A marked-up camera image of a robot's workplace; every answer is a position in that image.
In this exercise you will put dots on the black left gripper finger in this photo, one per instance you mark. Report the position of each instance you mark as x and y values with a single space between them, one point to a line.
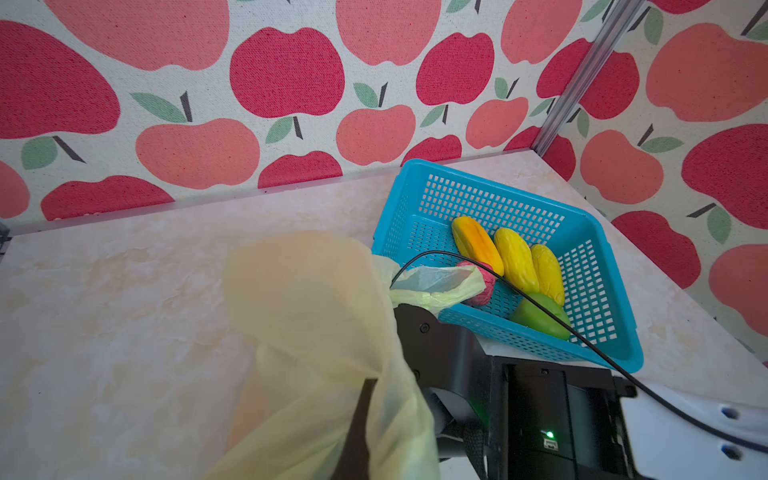
353 462

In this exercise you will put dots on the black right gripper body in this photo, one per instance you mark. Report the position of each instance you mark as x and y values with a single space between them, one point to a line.
453 373

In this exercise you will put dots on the green toy fruit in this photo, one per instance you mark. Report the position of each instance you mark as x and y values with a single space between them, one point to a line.
529 315

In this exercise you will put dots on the yellow toy banana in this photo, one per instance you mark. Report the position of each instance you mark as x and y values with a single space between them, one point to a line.
517 260

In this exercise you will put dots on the yellow toy mango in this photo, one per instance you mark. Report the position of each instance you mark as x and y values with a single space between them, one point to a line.
473 242

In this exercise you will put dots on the yellow toy corn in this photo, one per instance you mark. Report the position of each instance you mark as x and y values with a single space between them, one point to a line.
549 273

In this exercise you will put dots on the yellow plastic avocado-print bag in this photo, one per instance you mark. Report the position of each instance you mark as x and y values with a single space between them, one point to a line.
325 304

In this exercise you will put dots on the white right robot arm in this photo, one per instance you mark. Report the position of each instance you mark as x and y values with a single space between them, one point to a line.
515 418

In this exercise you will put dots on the teal plastic mesh basket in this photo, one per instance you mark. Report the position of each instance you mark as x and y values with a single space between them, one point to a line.
567 301

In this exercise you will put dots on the aluminium frame post right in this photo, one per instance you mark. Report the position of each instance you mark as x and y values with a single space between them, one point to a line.
616 24

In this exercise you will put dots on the aluminium frame post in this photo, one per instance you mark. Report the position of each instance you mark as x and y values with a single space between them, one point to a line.
616 24
4 239

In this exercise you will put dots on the aluminium frame post left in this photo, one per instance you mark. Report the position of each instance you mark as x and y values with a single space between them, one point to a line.
4 239

